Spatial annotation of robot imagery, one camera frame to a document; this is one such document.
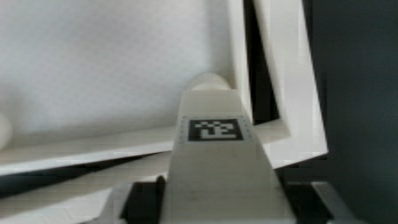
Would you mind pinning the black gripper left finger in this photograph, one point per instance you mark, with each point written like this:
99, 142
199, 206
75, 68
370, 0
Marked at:
133, 203

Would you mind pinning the white front barrier rail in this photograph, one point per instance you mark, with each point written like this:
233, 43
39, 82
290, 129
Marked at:
66, 203

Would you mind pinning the white desk top panel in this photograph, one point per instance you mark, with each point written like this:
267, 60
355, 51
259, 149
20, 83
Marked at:
98, 59

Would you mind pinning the white right barrier block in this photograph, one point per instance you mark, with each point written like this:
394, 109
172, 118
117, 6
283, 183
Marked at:
293, 134

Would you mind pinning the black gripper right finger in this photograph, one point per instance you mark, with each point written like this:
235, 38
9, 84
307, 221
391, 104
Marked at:
316, 204

